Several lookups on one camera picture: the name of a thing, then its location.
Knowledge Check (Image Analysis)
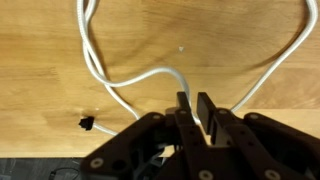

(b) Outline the thin black floor cable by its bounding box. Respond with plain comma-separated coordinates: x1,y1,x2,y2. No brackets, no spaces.
49,166,81,180

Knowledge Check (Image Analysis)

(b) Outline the white rope with black tip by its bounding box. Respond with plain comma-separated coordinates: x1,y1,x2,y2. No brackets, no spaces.
76,0,319,136

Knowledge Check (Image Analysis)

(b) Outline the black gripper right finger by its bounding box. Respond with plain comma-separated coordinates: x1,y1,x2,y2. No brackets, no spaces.
197,92,320,180

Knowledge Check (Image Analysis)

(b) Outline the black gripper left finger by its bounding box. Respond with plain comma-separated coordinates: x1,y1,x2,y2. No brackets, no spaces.
81,92,214,180

